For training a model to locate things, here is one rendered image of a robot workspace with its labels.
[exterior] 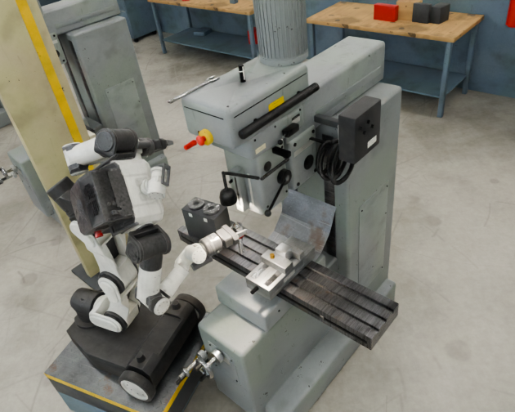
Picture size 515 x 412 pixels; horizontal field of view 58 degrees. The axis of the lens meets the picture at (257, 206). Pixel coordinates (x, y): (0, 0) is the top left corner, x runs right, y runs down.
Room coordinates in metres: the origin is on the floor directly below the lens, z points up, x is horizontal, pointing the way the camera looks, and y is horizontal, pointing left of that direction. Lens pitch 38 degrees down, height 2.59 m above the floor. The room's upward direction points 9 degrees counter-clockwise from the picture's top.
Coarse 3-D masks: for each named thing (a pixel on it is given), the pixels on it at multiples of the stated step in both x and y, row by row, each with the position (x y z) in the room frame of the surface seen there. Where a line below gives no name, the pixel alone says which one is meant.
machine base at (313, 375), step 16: (384, 288) 2.02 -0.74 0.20; (336, 336) 1.71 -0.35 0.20; (320, 352) 1.61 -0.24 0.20; (336, 352) 1.60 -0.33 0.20; (352, 352) 1.69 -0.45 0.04; (304, 368) 1.53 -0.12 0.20; (320, 368) 1.51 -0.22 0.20; (336, 368) 1.57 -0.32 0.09; (288, 384) 1.44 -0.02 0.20; (304, 384) 1.43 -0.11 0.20; (320, 384) 1.46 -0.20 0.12; (272, 400) 1.37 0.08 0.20; (288, 400) 1.35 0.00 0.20; (304, 400) 1.36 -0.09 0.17
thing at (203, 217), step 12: (192, 204) 1.98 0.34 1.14; (204, 204) 1.98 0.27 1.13; (216, 204) 1.95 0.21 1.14; (192, 216) 1.94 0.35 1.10; (204, 216) 1.89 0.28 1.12; (216, 216) 1.87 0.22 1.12; (228, 216) 1.93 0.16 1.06; (192, 228) 1.95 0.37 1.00; (204, 228) 1.90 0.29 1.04; (216, 228) 1.85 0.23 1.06
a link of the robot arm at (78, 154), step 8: (72, 144) 1.74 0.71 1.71; (80, 144) 1.72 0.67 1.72; (88, 144) 1.69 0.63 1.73; (72, 152) 1.71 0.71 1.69; (80, 152) 1.69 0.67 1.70; (88, 152) 1.67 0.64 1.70; (72, 160) 1.69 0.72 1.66; (80, 160) 1.68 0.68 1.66; (88, 160) 1.68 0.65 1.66; (96, 160) 1.69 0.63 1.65; (72, 168) 1.69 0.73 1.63; (80, 168) 1.69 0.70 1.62
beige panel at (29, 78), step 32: (0, 0) 2.88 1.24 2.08; (32, 0) 2.99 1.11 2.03; (0, 32) 2.83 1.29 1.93; (32, 32) 2.94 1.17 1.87; (0, 64) 2.77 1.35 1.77; (32, 64) 2.89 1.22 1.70; (0, 96) 2.74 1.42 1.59; (32, 96) 2.84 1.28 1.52; (64, 96) 2.96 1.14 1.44; (32, 128) 2.78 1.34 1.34; (64, 128) 2.91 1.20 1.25; (32, 160) 2.74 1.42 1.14; (64, 160) 2.85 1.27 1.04; (64, 224) 2.73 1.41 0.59; (96, 288) 2.60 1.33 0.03
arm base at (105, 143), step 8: (104, 128) 1.63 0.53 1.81; (128, 128) 1.72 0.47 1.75; (96, 136) 1.63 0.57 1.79; (104, 136) 1.61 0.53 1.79; (112, 136) 1.60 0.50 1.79; (136, 136) 1.70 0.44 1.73; (96, 144) 1.62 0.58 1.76; (104, 144) 1.60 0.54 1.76; (112, 144) 1.58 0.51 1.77; (136, 144) 1.68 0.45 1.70; (96, 152) 1.62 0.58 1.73; (104, 152) 1.59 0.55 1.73; (112, 152) 1.58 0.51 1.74; (120, 152) 1.62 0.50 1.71; (128, 152) 1.65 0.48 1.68; (136, 152) 1.68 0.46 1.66
